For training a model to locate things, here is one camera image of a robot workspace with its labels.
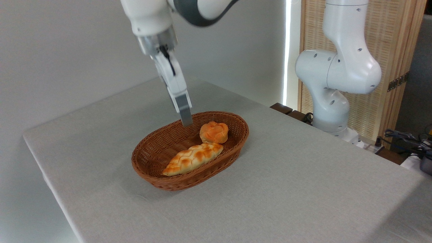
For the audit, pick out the dark brown wooden table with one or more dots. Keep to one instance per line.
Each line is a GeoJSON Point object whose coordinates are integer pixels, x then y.
{"type": "Point", "coordinates": [281, 108]}

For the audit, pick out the white power strip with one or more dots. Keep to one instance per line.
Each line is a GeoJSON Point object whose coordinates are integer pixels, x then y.
{"type": "Point", "coordinates": [373, 147]}

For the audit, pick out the long braided bread loaf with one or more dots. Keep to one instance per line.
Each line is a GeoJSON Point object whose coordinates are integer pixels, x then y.
{"type": "Point", "coordinates": [192, 158]}

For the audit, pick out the grey tablecloth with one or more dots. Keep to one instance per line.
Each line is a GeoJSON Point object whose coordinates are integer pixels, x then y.
{"type": "Point", "coordinates": [303, 185]}

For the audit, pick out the dark metal screen hinge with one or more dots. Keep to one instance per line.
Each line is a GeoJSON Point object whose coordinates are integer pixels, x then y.
{"type": "Point", "coordinates": [398, 82]}

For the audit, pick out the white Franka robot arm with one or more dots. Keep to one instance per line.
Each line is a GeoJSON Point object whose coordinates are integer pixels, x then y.
{"type": "Point", "coordinates": [341, 67]}

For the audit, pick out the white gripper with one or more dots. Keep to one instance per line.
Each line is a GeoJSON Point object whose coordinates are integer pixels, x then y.
{"type": "Point", "coordinates": [170, 76]}

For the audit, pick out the round knotted bread roll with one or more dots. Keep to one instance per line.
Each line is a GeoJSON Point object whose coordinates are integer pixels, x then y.
{"type": "Point", "coordinates": [213, 132]}

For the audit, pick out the light wooden slatted screen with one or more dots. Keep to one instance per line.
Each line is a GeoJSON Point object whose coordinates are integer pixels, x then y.
{"type": "Point", "coordinates": [391, 33]}

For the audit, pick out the brown oval wicker basket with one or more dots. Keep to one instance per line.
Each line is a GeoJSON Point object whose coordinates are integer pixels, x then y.
{"type": "Point", "coordinates": [152, 153]}

